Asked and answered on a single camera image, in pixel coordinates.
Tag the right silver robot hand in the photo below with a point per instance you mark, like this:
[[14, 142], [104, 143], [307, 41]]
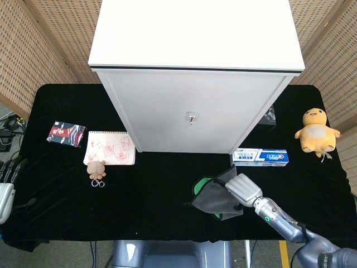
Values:
[[243, 190]]

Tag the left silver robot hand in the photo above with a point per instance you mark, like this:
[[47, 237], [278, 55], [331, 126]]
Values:
[[5, 195]]

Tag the grey green cloth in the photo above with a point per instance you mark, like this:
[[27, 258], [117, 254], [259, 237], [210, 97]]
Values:
[[214, 199]]

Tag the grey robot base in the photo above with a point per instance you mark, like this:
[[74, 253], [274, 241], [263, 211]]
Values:
[[170, 254]]

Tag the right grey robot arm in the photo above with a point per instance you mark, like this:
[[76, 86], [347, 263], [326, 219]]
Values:
[[295, 231]]

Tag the white cabinet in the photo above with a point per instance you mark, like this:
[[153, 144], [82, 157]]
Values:
[[192, 83]]

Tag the blue white toothpaste box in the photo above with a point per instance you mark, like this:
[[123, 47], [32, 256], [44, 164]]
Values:
[[260, 157]]

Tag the black red small box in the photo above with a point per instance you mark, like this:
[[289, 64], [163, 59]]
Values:
[[66, 133]]

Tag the black tablecloth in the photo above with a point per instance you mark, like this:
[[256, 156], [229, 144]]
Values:
[[156, 195]]

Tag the yellow plush duck toy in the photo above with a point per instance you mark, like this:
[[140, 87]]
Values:
[[316, 134]]

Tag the spiral notebook with red drawings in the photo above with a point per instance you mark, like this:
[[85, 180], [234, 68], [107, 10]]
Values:
[[110, 149]]

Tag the woven screen panel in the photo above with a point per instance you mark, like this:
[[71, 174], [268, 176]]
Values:
[[329, 56], [36, 42]]

